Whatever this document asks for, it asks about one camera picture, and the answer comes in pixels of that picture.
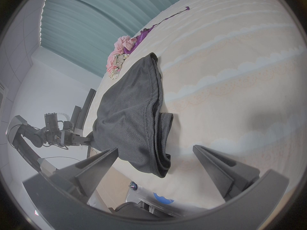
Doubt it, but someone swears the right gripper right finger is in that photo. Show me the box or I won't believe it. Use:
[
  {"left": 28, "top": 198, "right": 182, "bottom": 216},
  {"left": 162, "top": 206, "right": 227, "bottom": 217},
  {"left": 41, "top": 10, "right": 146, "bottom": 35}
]
[{"left": 193, "top": 145, "right": 260, "bottom": 204}]

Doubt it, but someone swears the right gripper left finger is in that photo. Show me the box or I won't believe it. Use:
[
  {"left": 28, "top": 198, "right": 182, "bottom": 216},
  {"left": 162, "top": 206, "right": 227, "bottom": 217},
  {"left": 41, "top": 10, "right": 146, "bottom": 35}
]
[{"left": 51, "top": 148, "right": 119, "bottom": 203}]

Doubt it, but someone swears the black T-shirt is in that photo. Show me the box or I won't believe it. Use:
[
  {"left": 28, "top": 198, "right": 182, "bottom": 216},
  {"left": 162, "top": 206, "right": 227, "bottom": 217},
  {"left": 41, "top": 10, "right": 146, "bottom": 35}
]
[{"left": 92, "top": 52, "right": 174, "bottom": 179}]

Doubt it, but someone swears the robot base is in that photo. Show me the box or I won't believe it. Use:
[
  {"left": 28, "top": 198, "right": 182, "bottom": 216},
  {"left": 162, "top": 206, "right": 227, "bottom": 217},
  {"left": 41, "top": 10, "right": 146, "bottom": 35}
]
[{"left": 87, "top": 181, "right": 177, "bottom": 219}]

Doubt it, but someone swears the bed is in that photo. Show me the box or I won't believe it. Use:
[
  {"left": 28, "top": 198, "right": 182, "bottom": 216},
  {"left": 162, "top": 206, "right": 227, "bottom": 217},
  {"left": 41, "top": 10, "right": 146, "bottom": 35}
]
[{"left": 86, "top": 0, "right": 307, "bottom": 210}]

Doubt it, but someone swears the pile of clothes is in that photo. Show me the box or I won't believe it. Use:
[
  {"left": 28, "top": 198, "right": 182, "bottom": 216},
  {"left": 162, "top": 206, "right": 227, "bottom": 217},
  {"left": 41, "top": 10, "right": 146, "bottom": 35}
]
[{"left": 106, "top": 35, "right": 138, "bottom": 80}]

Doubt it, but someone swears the dark dressing table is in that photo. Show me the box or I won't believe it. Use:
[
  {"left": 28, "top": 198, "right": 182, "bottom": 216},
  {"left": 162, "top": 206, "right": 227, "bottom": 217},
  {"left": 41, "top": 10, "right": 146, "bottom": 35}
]
[{"left": 70, "top": 106, "right": 82, "bottom": 129}]

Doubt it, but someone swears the dark chest of drawers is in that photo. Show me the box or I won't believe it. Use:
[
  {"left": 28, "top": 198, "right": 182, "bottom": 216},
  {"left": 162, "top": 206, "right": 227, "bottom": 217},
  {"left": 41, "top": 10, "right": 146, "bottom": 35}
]
[{"left": 82, "top": 88, "right": 96, "bottom": 129}]

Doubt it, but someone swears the blue-green curtain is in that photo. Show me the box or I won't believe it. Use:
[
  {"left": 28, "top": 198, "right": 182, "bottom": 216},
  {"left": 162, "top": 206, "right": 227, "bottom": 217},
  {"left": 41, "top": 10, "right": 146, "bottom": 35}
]
[{"left": 39, "top": 0, "right": 197, "bottom": 77}]

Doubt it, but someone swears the purple satin garment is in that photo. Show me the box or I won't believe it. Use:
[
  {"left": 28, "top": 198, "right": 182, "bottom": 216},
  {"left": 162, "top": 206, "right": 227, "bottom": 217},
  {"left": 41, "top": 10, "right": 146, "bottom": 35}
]
[{"left": 123, "top": 6, "right": 190, "bottom": 54}]

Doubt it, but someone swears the black cable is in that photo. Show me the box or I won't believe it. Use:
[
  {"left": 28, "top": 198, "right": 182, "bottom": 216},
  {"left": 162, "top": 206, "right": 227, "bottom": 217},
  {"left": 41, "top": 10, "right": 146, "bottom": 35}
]
[{"left": 47, "top": 143, "right": 70, "bottom": 150}]

